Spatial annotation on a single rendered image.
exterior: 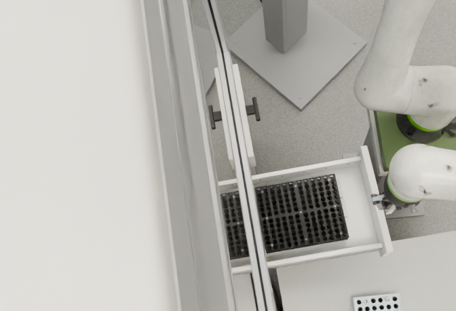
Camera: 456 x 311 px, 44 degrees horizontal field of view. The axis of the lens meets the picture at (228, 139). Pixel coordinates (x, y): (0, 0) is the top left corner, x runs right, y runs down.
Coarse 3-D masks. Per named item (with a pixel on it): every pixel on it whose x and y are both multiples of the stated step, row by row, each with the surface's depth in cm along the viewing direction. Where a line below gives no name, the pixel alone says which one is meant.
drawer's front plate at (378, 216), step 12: (360, 156) 155; (360, 168) 158; (372, 168) 150; (372, 180) 149; (372, 192) 148; (372, 204) 151; (372, 216) 154; (384, 216) 145; (384, 228) 144; (384, 240) 143; (384, 252) 146
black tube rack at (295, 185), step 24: (264, 192) 154; (288, 192) 153; (312, 192) 152; (336, 192) 154; (264, 216) 155; (288, 216) 151; (312, 216) 150; (336, 216) 149; (264, 240) 150; (288, 240) 152; (312, 240) 151; (336, 240) 150
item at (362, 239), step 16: (336, 160) 155; (352, 160) 154; (256, 176) 156; (272, 176) 156; (288, 176) 158; (304, 176) 160; (336, 176) 159; (352, 176) 159; (352, 192) 157; (352, 208) 156; (368, 208) 155; (352, 224) 155; (368, 224) 154; (352, 240) 153; (368, 240) 153; (272, 256) 154; (288, 256) 154; (304, 256) 148; (320, 256) 147; (336, 256) 149
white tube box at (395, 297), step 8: (368, 296) 152; (376, 296) 152; (384, 296) 152; (392, 296) 151; (360, 304) 152; (368, 304) 151; (376, 304) 151; (384, 304) 151; (392, 304) 151; (400, 304) 150
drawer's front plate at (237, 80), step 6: (234, 66) 164; (234, 72) 163; (240, 84) 162; (240, 90) 161; (240, 96) 160; (240, 102) 160; (240, 108) 159; (246, 120) 158; (246, 126) 157; (246, 132) 157; (246, 138) 156; (246, 144) 156; (252, 150) 155; (252, 156) 155; (252, 162) 160
